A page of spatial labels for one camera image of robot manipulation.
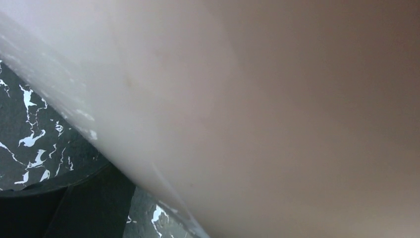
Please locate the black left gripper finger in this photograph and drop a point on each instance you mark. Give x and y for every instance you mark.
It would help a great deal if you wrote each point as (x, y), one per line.
(86, 203)

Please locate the round pastel drawer cabinet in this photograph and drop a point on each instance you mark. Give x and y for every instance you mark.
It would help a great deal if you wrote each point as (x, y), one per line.
(247, 118)

